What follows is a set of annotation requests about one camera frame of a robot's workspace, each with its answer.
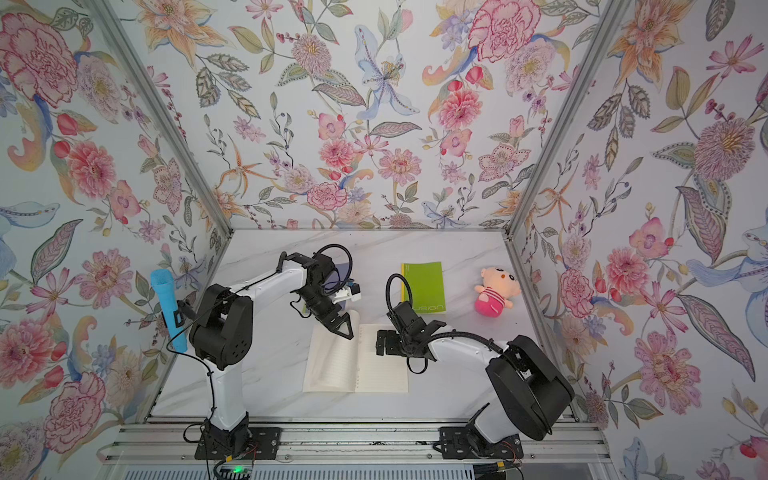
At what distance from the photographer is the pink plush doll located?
949 mm

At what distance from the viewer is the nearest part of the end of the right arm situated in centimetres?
65

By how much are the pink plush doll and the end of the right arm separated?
1.06 feet
